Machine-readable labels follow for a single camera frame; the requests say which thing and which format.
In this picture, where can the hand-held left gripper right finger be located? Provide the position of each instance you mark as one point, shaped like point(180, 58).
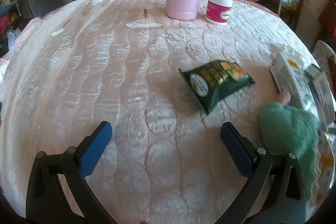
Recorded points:
point(236, 150)

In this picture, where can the red cloth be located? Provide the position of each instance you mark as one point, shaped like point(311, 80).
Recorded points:
point(328, 19)

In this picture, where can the person's right hand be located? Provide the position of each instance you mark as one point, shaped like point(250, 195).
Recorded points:
point(285, 98)

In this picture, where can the pink quilted mattress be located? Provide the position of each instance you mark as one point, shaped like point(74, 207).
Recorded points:
point(105, 69)

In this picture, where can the person's right forearm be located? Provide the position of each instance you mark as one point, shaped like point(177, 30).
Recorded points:
point(288, 129)

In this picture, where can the white plastic bag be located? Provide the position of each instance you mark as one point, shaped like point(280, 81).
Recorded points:
point(13, 37)

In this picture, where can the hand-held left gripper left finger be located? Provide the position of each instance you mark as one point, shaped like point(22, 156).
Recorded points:
point(95, 150)

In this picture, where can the white paper scrap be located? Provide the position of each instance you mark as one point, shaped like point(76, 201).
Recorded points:
point(57, 32)

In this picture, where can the green and white milk carton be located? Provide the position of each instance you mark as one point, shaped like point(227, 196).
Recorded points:
point(291, 74)

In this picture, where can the green snack bag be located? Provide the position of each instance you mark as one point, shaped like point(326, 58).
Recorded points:
point(215, 82)

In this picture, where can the pile of colourful clothes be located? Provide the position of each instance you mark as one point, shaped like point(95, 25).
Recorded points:
point(6, 14)

